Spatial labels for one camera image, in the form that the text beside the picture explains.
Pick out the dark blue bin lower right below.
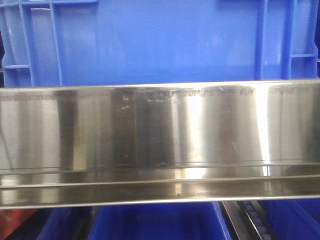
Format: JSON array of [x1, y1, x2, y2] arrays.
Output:
[[259, 198, 320, 240]]

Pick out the stainless steel shelf rail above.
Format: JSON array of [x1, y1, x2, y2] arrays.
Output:
[[0, 79, 320, 209]]

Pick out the white roller track strip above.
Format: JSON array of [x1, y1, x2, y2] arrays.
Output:
[[243, 201, 272, 240]]

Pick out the light blue plastic crate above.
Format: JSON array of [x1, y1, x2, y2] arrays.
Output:
[[0, 0, 319, 87]]

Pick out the dark blue bin lower left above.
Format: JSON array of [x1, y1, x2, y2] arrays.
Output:
[[29, 206, 96, 240]]

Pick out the steel divider rail lower left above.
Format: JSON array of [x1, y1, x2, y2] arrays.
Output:
[[219, 200, 278, 240]]

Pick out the dark blue bin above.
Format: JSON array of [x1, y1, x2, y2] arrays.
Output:
[[259, 198, 320, 240], [88, 202, 231, 240], [29, 206, 96, 240]]

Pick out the dark blue bin lower centre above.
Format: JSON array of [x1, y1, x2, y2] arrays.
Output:
[[88, 202, 231, 240]]

